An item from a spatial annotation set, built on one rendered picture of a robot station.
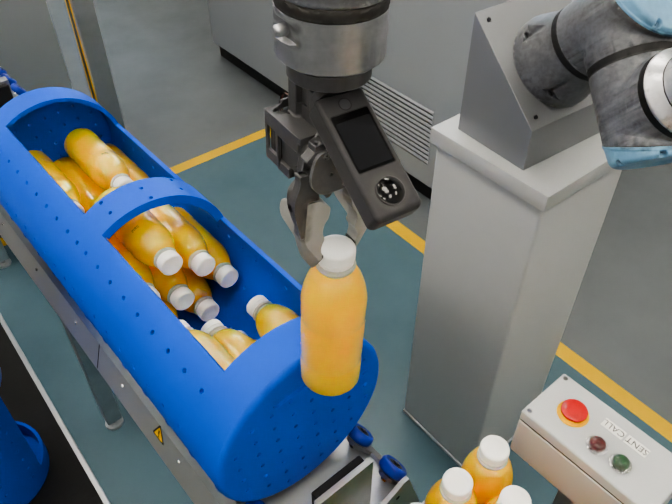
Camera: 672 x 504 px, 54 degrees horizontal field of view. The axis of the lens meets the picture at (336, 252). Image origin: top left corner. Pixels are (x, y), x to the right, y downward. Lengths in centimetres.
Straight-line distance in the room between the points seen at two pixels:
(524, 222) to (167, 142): 241
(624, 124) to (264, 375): 72
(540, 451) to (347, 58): 67
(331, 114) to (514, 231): 96
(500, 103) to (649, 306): 160
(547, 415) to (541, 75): 66
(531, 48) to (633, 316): 160
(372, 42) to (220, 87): 344
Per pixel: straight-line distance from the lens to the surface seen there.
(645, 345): 268
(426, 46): 271
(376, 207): 52
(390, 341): 245
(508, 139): 140
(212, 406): 87
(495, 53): 136
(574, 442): 98
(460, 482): 90
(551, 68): 134
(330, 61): 51
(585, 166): 145
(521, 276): 151
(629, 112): 119
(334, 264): 65
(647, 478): 98
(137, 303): 99
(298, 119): 60
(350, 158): 53
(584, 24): 128
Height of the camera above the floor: 189
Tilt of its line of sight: 43 degrees down
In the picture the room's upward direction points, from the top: straight up
